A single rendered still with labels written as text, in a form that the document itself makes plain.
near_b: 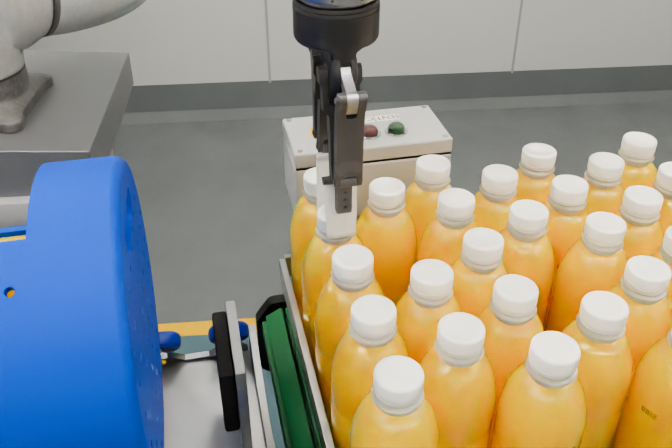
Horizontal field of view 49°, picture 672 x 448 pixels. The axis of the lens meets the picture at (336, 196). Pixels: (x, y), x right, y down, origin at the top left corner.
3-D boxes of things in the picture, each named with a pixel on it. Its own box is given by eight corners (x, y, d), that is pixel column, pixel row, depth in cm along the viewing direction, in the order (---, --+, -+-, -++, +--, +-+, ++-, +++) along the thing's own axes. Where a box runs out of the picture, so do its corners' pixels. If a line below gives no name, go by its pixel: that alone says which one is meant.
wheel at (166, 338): (135, 332, 78) (137, 351, 77) (178, 326, 79) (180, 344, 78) (140, 339, 82) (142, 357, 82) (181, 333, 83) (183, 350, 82)
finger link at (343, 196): (349, 161, 68) (357, 176, 66) (349, 206, 71) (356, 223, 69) (334, 162, 68) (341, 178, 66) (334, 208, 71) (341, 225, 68)
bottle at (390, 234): (395, 306, 94) (402, 182, 83) (419, 342, 88) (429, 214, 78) (343, 318, 92) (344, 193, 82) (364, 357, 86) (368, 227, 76)
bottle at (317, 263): (295, 372, 84) (290, 241, 74) (320, 332, 89) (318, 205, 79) (352, 390, 82) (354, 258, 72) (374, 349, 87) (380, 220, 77)
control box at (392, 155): (284, 183, 101) (281, 116, 95) (423, 167, 105) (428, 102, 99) (297, 224, 93) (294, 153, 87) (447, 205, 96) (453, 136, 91)
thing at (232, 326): (220, 391, 79) (210, 303, 72) (243, 387, 79) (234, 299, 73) (229, 468, 71) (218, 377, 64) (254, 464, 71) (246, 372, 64)
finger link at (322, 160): (317, 157, 72) (315, 153, 73) (317, 215, 76) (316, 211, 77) (346, 154, 73) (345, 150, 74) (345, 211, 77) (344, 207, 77)
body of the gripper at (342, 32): (284, -18, 65) (288, 79, 70) (301, 13, 58) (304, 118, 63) (366, -23, 66) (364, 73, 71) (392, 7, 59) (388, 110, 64)
